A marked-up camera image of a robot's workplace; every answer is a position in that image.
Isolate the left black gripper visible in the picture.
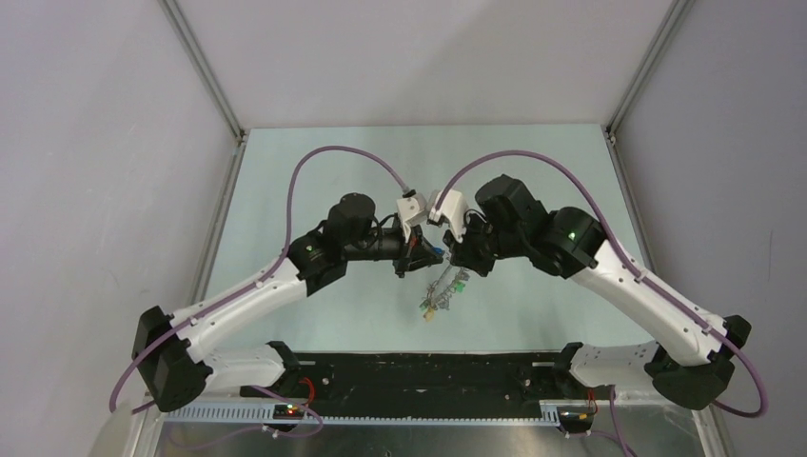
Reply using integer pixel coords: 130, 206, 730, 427
344, 222, 443, 279

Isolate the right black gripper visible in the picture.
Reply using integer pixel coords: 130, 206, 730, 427
442, 210, 523, 279

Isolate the large toothed metal keyring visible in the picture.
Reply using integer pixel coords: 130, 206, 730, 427
419, 266, 470, 313

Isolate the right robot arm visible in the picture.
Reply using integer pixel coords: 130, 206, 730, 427
428, 174, 751, 410

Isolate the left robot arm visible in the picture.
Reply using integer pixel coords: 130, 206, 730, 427
132, 191, 443, 412

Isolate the right circuit board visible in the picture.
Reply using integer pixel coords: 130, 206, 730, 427
559, 410, 596, 422

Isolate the left circuit board with LEDs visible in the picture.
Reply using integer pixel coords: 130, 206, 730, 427
272, 404, 306, 421

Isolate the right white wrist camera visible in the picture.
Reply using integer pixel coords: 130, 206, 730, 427
426, 189, 469, 243

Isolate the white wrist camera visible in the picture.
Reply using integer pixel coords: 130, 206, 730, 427
426, 189, 469, 243
396, 189, 429, 245

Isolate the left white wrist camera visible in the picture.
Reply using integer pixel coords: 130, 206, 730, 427
396, 189, 429, 245

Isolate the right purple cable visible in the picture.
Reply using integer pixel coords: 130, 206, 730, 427
435, 149, 769, 419

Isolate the purple cable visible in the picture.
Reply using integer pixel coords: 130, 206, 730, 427
435, 149, 769, 419
108, 145, 414, 414

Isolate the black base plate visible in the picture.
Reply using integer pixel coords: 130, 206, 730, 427
269, 352, 609, 418

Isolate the left aluminium frame post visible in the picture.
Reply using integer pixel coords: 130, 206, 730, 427
157, 0, 246, 145

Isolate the aluminium frame post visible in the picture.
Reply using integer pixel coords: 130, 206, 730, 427
157, 0, 246, 145
604, 0, 695, 145

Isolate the grey cable duct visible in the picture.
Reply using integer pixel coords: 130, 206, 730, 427
165, 402, 561, 427

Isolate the right aluminium frame post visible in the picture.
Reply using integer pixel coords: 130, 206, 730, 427
604, 0, 695, 145

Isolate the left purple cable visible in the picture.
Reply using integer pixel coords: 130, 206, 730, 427
108, 145, 414, 414

